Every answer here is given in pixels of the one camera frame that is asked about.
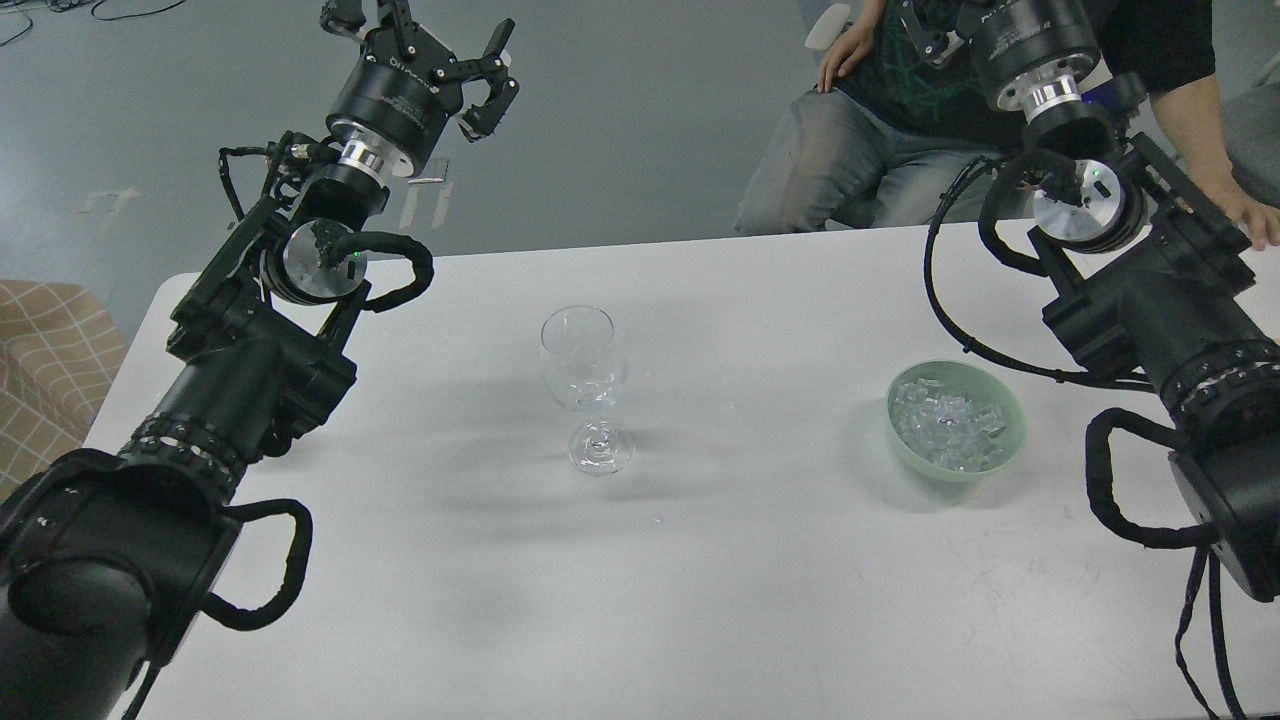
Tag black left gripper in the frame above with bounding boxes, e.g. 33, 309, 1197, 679
320, 0, 521, 181

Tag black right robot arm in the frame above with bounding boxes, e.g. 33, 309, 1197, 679
893, 1, 1279, 719

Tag white office chair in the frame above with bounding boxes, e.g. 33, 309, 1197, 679
804, 3, 852, 53

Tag seated person in jeans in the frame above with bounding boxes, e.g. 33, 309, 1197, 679
733, 1, 1279, 250

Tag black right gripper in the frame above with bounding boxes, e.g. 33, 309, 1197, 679
896, 1, 1102, 113

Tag pile of clear ice cubes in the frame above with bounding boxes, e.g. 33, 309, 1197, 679
888, 377, 1010, 474

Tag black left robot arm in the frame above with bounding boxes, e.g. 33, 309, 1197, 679
1, 1, 518, 719

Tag clear wine glass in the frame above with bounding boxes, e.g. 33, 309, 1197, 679
539, 304, 635, 477

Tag green bowl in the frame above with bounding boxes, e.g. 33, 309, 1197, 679
883, 360, 1028, 486

